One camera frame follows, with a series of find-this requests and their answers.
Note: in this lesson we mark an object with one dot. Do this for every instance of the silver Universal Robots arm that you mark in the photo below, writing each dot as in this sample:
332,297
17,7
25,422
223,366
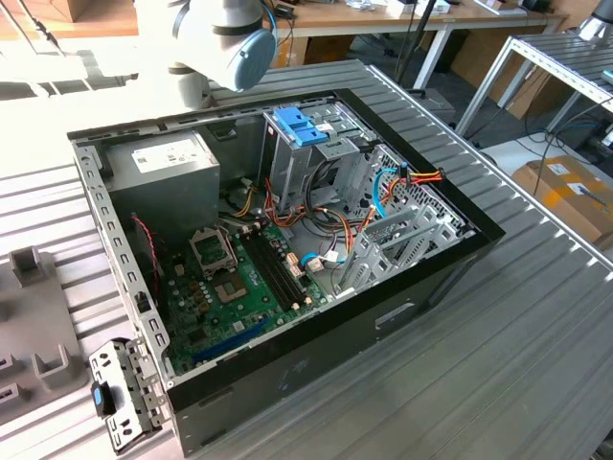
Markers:
225,48

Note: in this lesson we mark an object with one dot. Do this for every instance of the grey metal disk bay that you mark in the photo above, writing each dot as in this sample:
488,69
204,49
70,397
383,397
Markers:
371,266

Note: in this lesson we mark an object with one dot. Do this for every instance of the black RAM slot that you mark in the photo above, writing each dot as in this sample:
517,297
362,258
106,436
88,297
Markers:
278,268
284,268
271,268
265,268

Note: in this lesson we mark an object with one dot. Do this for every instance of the grey metal drive cage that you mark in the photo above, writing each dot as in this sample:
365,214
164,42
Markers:
297,167

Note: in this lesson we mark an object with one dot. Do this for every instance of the green motherboard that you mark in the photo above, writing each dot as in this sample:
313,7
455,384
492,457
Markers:
258,306

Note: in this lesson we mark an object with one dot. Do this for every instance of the CPU socket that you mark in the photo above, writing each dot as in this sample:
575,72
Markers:
230,287

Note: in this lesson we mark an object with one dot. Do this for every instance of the blue plastic drive latch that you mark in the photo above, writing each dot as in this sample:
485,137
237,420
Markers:
294,125

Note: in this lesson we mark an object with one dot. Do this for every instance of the black open PC case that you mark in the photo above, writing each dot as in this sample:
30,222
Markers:
335,345

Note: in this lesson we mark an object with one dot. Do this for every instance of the blue expansion slot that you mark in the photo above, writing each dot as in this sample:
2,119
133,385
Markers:
230,341

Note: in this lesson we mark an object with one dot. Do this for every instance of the grey power supply unit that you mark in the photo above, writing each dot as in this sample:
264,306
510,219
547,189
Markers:
163,191

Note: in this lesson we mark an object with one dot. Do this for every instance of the small brown cardboard box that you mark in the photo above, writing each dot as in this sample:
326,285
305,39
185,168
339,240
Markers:
325,50

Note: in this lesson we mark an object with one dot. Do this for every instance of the long wooden desk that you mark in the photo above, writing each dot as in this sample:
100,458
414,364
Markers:
364,16

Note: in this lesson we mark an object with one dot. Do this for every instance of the large brown cardboard box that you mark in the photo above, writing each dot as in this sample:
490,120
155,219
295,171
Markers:
483,62

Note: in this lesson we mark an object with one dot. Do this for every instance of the cardboard box white labels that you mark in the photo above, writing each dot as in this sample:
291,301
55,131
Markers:
565,206

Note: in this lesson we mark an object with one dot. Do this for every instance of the black blue latch tab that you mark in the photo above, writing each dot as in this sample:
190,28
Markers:
98,398

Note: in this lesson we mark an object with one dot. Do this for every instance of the grey parts rack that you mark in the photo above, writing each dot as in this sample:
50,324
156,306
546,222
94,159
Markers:
33,321

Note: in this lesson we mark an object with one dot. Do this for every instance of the metal card retainer bracket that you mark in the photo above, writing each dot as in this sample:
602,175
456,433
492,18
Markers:
122,369

